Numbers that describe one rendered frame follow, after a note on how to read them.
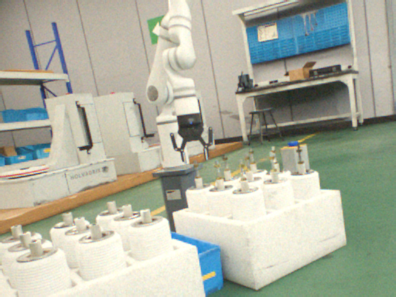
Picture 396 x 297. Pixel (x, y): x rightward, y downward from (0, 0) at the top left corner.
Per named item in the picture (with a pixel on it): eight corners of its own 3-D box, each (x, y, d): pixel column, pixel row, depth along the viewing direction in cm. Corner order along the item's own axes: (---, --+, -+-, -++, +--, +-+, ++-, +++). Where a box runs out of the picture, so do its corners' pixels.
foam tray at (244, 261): (182, 263, 141) (172, 212, 138) (265, 229, 165) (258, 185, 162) (256, 291, 111) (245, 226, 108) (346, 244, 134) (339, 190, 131)
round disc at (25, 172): (-10, 182, 288) (-12, 174, 287) (29, 173, 315) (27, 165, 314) (22, 178, 276) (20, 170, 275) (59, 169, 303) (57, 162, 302)
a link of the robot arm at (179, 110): (199, 112, 141) (196, 93, 139) (203, 111, 130) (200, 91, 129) (172, 116, 139) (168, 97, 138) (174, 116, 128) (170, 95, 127)
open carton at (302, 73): (294, 82, 613) (292, 66, 610) (318, 77, 589) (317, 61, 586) (283, 83, 590) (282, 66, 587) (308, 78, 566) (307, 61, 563)
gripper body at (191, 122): (175, 114, 128) (180, 144, 129) (202, 109, 130) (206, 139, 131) (173, 114, 135) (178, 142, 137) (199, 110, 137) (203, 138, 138)
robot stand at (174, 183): (165, 249, 160) (151, 172, 156) (185, 236, 173) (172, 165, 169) (199, 248, 154) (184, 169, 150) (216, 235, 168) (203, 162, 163)
